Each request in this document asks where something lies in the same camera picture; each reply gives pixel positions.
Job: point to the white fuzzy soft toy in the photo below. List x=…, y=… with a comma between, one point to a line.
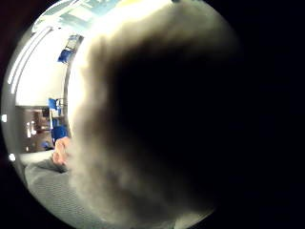
x=165, y=127

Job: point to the ceiling window panel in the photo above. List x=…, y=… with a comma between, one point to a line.
x=79, y=14

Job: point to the blue wall panel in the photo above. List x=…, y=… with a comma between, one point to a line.
x=67, y=53

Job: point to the long ceiling light strip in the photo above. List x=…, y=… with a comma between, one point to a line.
x=27, y=60

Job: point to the blue chair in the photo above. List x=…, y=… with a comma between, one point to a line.
x=52, y=103
x=59, y=132

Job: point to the the person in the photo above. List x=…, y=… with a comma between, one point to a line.
x=47, y=187

